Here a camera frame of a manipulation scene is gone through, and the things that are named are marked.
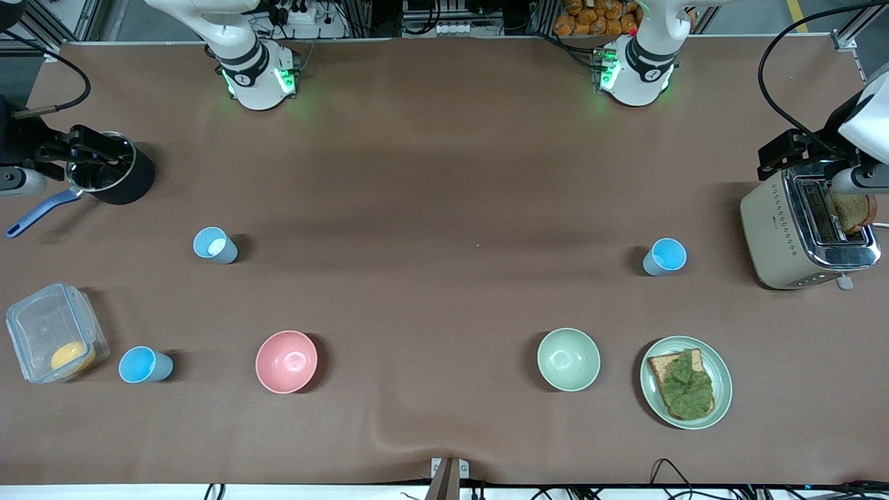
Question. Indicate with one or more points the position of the pale blue plastic cup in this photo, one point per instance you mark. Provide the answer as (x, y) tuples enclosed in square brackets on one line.
[(217, 246)]

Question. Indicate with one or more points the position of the yellow round food piece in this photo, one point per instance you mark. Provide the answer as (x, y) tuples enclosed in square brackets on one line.
[(72, 357)]

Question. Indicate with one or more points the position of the white power strip with plugs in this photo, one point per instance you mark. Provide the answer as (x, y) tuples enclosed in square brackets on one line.
[(298, 14)]

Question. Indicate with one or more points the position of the aluminium frame rail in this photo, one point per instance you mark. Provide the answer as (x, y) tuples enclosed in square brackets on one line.
[(83, 17)]

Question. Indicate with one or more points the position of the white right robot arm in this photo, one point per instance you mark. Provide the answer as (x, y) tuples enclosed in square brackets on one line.
[(257, 83)]

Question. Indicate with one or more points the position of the bag of orange snacks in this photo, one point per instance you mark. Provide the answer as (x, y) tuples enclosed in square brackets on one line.
[(590, 17)]

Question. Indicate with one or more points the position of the pink bowl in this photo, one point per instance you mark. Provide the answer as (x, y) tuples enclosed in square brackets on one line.
[(286, 362)]

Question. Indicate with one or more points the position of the pale green plate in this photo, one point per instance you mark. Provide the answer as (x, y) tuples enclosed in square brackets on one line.
[(722, 389)]

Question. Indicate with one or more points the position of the pale green bowl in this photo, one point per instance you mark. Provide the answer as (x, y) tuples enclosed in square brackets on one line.
[(568, 359)]

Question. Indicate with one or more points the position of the brown bread slice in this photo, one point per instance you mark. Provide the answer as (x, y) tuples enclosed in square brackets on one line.
[(660, 368)]

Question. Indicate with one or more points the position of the brown toast slice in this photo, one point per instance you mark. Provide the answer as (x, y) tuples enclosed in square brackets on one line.
[(854, 212)]

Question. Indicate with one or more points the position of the beige chrome toaster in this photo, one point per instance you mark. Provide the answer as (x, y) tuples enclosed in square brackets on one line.
[(771, 236)]

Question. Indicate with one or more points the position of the clear plastic food container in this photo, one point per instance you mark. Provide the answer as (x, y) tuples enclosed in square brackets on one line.
[(42, 326)]

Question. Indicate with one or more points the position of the green lettuce leaf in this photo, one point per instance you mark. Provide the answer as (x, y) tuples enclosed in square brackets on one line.
[(687, 389)]

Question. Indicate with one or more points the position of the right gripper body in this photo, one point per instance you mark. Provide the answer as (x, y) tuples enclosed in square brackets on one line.
[(21, 144)]

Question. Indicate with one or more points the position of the aluminium frame bracket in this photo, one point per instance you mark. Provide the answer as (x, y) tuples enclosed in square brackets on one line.
[(844, 40)]

